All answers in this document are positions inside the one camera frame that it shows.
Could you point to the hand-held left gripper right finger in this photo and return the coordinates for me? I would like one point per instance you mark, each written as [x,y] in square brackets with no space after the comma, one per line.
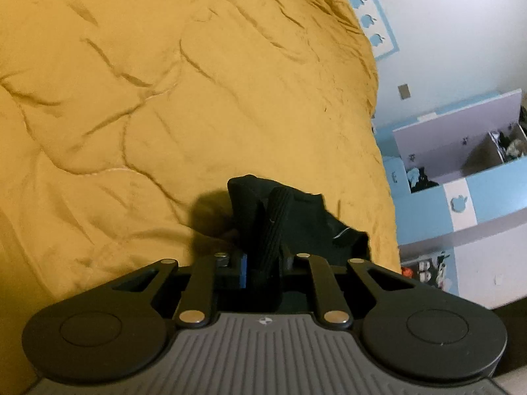
[306,269]

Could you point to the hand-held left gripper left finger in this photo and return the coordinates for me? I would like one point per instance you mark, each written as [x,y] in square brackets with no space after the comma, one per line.
[234,271]

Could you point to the black long-sleeved sweater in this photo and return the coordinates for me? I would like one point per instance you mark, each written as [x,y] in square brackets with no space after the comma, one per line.
[304,222]

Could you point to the black white clothes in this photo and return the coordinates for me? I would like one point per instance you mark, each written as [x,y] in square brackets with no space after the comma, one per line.
[420,179]

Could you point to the dark green clothes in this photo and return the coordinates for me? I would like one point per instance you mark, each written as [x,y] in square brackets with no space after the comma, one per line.
[510,144]

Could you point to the black white clutter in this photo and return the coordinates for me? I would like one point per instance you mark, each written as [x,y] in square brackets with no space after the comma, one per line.
[426,270]

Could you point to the blue white cabinet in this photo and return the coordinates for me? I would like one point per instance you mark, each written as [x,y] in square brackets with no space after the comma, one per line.
[473,214]

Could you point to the mustard yellow quilt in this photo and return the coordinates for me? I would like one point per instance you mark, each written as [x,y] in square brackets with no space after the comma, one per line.
[123,90]

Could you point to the grey wall plate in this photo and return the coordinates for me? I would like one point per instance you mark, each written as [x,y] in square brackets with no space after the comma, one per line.
[404,91]

